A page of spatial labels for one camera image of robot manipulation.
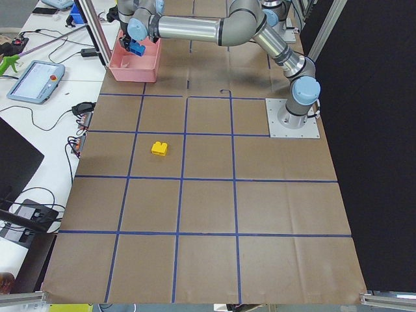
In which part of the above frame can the blue storage bin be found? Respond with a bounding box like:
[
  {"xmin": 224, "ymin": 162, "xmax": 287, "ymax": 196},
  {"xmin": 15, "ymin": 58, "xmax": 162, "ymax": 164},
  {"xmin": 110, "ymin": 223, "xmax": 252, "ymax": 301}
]
[{"xmin": 69, "ymin": 4, "xmax": 85, "ymax": 25}]

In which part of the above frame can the pink plastic box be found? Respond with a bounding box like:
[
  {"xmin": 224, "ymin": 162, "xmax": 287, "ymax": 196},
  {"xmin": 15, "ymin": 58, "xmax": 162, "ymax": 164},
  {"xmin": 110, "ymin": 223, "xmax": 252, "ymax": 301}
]
[{"xmin": 109, "ymin": 30, "xmax": 162, "ymax": 83}]

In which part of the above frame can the reacher grabber tool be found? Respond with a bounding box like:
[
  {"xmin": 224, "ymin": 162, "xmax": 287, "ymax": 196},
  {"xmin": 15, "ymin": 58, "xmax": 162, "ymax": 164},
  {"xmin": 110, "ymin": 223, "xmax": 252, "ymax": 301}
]
[{"xmin": 0, "ymin": 24, "xmax": 87, "ymax": 75}]

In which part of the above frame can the aluminium frame post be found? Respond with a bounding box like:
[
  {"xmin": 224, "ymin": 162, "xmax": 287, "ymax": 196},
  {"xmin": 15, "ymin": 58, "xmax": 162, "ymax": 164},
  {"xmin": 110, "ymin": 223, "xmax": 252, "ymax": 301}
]
[{"xmin": 75, "ymin": 0, "xmax": 111, "ymax": 67}]

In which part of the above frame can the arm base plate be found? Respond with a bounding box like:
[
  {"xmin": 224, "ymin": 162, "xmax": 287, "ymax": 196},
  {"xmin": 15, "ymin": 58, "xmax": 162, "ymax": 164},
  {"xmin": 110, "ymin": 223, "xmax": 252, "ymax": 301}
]
[
  {"xmin": 276, "ymin": 18, "xmax": 296, "ymax": 44},
  {"xmin": 265, "ymin": 98, "xmax": 320, "ymax": 139}
]

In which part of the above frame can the teach pendant tablet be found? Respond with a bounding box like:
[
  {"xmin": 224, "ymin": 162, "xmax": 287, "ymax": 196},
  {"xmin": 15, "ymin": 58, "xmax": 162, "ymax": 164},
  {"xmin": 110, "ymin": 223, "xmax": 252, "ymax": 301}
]
[{"xmin": 6, "ymin": 60, "xmax": 66, "ymax": 104}]

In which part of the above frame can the blue toy block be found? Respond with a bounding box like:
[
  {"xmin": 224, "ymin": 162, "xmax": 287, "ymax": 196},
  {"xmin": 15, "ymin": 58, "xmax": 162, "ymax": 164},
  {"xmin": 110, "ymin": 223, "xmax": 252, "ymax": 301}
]
[{"xmin": 129, "ymin": 40, "xmax": 146, "ymax": 57}]

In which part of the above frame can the yellow toy block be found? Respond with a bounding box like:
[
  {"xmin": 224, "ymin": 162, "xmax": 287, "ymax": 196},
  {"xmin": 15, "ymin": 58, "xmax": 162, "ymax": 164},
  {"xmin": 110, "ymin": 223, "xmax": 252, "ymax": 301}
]
[{"xmin": 151, "ymin": 141, "xmax": 168, "ymax": 157}]

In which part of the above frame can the black power adapter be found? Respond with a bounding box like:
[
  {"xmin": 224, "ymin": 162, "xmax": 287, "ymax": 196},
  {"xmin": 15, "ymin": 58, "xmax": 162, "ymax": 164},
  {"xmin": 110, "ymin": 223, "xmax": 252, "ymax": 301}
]
[{"xmin": 80, "ymin": 48, "xmax": 98, "ymax": 58}]

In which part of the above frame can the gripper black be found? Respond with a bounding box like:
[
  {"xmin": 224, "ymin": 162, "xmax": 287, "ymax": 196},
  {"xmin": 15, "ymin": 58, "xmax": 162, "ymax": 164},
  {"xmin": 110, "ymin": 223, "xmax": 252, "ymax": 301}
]
[{"xmin": 118, "ymin": 34, "xmax": 135, "ymax": 52}]

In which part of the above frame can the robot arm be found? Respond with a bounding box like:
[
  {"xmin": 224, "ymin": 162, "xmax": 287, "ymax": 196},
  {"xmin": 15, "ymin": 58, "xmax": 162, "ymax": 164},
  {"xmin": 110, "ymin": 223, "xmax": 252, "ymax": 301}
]
[
  {"xmin": 117, "ymin": 1, "xmax": 321, "ymax": 129},
  {"xmin": 117, "ymin": 0, "xmax": 164, "ymax": 23}
]

